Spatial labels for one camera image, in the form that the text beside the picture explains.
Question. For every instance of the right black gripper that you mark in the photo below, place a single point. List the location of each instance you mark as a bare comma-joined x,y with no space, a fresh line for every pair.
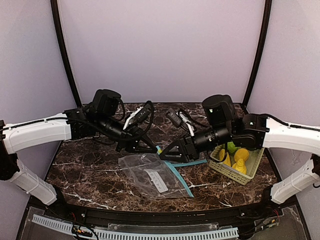
186,147

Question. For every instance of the black frame post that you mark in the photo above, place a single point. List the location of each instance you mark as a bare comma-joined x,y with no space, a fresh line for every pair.
63,51
259,51

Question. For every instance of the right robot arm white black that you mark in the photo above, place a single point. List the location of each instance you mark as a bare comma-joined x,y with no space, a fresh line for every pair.
252,131

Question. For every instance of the yellow toy lemon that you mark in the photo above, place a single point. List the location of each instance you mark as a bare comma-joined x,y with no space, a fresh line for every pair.
241,153

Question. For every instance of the left black frame post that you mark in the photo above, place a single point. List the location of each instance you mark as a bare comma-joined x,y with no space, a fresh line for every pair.
63,51

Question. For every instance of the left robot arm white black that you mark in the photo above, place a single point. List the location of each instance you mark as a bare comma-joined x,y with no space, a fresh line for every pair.
96,117

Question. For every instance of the black front table rail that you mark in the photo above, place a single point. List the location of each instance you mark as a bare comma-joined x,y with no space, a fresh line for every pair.
238,216

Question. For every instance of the clear zip bag blue zipper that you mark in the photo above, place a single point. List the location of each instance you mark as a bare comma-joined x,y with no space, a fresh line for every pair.
153,177

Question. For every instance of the green toy fruit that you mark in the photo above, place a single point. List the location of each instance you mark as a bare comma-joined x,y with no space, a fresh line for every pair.
232,148

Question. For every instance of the right black frame post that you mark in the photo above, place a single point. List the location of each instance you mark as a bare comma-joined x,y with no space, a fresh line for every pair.
259,51

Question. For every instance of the yellow toy pear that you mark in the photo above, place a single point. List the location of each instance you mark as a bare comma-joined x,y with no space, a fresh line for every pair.
240,166

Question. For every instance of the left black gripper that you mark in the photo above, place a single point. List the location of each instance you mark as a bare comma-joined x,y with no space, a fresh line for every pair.
128,142

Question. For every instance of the pale green plastic basket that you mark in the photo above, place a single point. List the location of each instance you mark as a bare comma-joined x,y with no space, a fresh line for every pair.
252,165

